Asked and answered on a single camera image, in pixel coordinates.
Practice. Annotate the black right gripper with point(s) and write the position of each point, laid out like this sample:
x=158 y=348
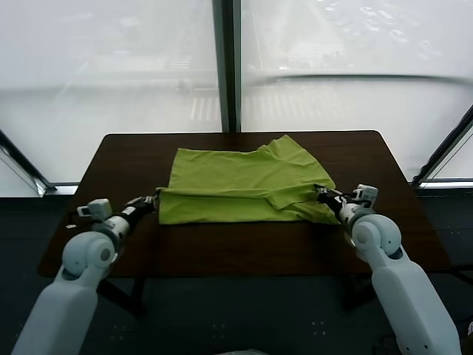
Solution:
x=337 y=202

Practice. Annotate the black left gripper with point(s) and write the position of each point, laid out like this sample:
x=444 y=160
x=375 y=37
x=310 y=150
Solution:
x=138 y=211

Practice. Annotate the lime green printed t-shirt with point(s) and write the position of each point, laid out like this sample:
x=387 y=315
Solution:
x=229 y=170

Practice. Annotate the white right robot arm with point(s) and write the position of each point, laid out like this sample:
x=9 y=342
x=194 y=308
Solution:
x=403 y=288

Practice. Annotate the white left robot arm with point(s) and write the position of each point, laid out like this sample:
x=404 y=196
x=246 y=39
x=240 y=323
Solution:
x=70 y=288

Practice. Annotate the grey robot torso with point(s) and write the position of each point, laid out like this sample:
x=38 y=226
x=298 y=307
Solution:
x=249 y=351

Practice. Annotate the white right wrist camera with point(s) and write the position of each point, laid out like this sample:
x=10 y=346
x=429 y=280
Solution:
x=366 y=194

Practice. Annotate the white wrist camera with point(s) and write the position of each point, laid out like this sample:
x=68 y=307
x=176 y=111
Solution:
x=94 y=210
x=366 y=194

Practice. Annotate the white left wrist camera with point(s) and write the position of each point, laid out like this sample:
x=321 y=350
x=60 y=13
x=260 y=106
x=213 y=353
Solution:
x=94 y=210

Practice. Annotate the grey curved outdoor rail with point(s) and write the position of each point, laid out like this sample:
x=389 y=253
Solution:
x=351 y=77

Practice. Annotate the slanted dark window frame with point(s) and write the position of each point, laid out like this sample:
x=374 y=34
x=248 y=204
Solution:
x=443 y=151

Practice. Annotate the slanted grey window frame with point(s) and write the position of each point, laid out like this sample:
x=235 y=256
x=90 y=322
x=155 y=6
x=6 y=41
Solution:
x=26 y=164

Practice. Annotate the dark grey vertical window post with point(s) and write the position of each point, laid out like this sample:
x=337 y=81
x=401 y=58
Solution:
x=227 y=66

